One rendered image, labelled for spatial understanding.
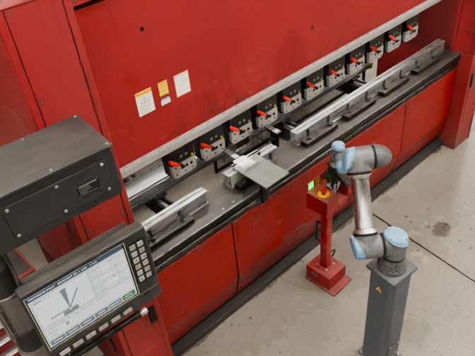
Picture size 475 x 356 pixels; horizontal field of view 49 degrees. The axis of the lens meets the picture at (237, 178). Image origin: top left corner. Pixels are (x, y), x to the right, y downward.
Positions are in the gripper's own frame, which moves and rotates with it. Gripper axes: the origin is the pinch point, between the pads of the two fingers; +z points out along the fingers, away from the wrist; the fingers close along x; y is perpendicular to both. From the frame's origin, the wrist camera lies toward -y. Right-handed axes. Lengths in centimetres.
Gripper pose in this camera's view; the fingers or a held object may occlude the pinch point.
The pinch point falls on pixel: (335, 191)
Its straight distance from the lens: 320.8
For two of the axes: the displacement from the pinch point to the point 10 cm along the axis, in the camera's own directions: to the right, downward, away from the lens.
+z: 0.3, 7.4, 6.7
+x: -7.2, 4.9, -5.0
